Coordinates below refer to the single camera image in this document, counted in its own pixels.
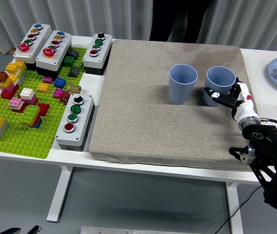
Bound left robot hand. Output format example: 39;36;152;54
0;225;41;234

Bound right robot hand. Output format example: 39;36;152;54
203;77;259;123

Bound blue ribbed plastic cup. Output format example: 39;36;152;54
169;63;199;105
202;66;237;107

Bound white table leg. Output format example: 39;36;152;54
225;181;244;234
46;165;74;223

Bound green studded baseplate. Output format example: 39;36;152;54
0;46;88;159

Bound grey-brown mat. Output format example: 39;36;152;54
89;39;260;173

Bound person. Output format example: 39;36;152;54
149;0;212;43

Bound green orange blue brick stack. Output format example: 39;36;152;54
20;104;43;129

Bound four-button control box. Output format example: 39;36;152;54
55;93;97;152
82;32;114;76

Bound pink brick on red brick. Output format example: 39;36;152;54
8;97;26;113

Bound white brick on pink brick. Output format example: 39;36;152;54
20;87;39;106

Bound yellow brown red brick tower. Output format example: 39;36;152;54
0;60;27;99

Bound grey sloped brick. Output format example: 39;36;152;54
68;66;80;78

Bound dark green brick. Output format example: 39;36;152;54
63;56;76;68

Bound five-button control box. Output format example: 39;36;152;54
35;29;73;78
13;23;53;71

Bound grey curved brick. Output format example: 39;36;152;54
67;48;80;59

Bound white pleated curtain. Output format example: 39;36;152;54
0;0;277;53

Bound black floor cable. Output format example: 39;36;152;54
214;185;262;234

